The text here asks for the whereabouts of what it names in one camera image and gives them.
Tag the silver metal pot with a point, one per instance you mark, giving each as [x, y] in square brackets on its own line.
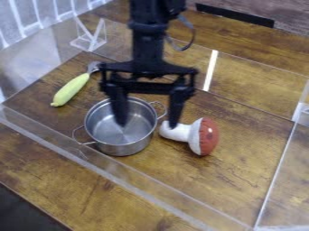
[121, 140]

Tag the clear acrylic triangle bracket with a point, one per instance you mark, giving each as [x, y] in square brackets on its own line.
[90, 41]

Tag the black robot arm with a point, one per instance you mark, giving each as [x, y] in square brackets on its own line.
[157, 12]

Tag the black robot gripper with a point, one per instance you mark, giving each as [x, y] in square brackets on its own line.
[121, 75]

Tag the black strip on table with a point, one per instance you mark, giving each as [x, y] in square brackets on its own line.
[248, 18]

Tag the red and white plush mushroom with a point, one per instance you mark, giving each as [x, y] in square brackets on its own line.
[200, 135]

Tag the yellow handled metal tool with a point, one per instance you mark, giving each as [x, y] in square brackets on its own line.
[68, 92]

